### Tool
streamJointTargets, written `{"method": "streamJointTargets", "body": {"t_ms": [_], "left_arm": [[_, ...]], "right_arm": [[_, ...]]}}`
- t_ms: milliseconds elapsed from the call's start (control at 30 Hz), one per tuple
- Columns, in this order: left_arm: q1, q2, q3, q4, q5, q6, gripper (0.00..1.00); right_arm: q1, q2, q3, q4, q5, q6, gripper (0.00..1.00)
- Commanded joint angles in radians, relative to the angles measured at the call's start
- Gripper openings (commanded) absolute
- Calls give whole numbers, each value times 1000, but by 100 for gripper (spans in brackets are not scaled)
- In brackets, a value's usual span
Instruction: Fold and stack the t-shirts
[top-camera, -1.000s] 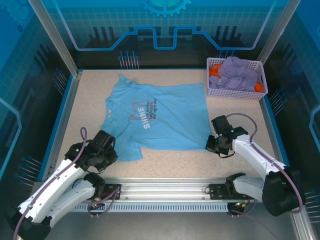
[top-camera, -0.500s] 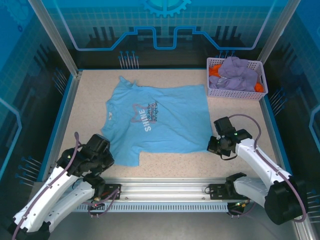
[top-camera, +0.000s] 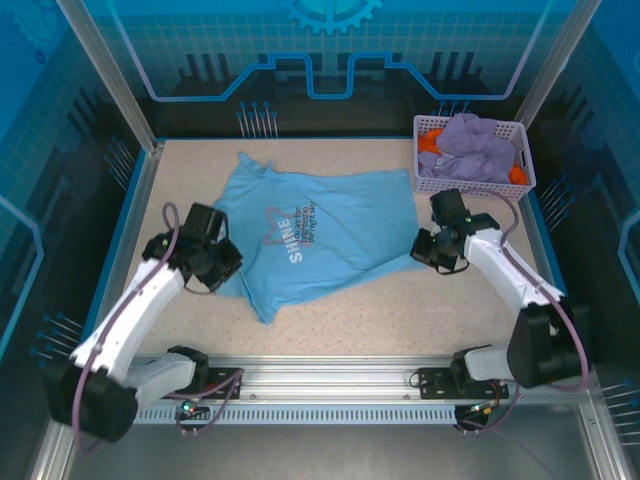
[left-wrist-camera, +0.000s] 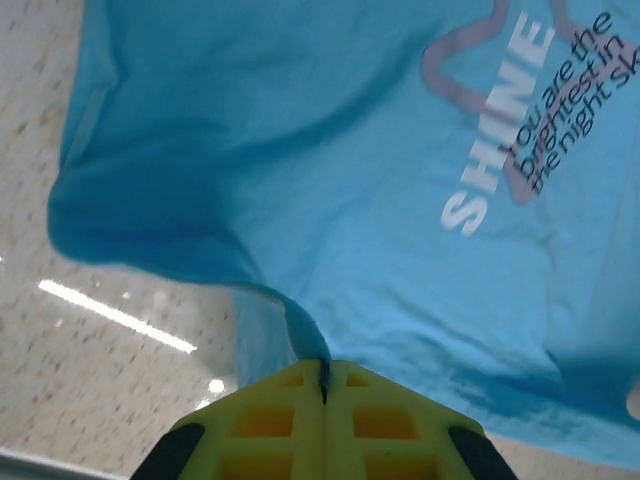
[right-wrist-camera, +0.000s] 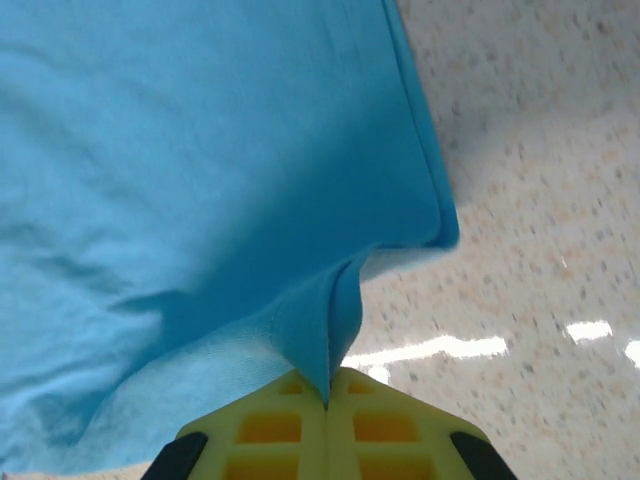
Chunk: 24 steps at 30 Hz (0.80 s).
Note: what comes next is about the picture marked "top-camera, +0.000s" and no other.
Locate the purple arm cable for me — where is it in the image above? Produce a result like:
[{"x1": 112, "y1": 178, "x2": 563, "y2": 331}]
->
[
  {"x1": 71, "y1": 201, "x2": 181, "y2": 451},
  {"x1": 464, "y1": 185, "x2": 590, "y2": 394}
]

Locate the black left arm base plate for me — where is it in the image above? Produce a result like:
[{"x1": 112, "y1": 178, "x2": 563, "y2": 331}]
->
[{"x1": 202, "y1": 367, "x2": 245, "y2": 401}]

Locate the aluminium frame post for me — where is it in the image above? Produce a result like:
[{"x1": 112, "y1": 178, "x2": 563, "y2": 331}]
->
[
  {"x1": 512, "y1": 0, "x2": 606, "y2": 139},
  {"x1": 54, "y1": 0, "x2": 166, "y2": 154}
]

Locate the purple t-shirt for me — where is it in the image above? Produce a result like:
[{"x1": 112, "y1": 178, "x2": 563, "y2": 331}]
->
[{"x1": 417, "y1": 112, "x2": 519, "y2": 184}]

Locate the white slotted cable duct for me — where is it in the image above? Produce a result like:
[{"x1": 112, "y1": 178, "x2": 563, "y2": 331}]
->
[{"x1": 134, "y1": 403, "x2": 459, "y2": 427}]

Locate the white plastic lattice basket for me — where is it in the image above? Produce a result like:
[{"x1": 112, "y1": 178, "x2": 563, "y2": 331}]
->
[{"x1": 412, "y1": 113, "x2": 537, "y2": 200}]

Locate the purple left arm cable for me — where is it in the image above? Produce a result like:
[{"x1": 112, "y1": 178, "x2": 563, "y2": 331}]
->
[{"x1": 71, "y1": 201, "x2": 181, "y2": 451}]

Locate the orange t-shirt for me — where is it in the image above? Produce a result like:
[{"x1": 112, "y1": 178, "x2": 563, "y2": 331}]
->
[{"x1": 418, "y1": 128, "x2": 529, "y2": 187}]

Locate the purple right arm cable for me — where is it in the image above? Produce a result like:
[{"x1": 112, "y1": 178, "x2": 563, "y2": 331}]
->
[{"x1": 464, "y1": 185, "x2": 590, "y2": 394}]

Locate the light blue printed t-shirt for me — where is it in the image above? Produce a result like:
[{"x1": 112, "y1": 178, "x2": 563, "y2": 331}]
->
[{"x1": 212, "y1": 152, "x2": 431, "y2": 326}]

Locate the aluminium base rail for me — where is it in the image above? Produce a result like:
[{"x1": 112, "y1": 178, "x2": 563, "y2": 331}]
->
[{"x1": 144, "y1": 353, "x2": 509, "y2": 404}]

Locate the aluminium side rail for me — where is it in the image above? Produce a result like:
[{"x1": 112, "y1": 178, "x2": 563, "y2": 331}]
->
[{"x1": 83, "y1": 142, "x2": 166, "y2": 364}]

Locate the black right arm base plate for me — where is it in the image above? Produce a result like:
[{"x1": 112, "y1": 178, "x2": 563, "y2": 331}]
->
[{"x1": 417, "y1": 367, "x2": 510, "y2": 401}]

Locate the blue table edge strip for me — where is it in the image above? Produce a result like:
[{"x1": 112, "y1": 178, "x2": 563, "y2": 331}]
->
[
  {"x1": 73, "y1": 147, "x2": 151, "y2": 364},
  {"x1": 522, "y1": 192, "x2": 569, "y2": 296}
]

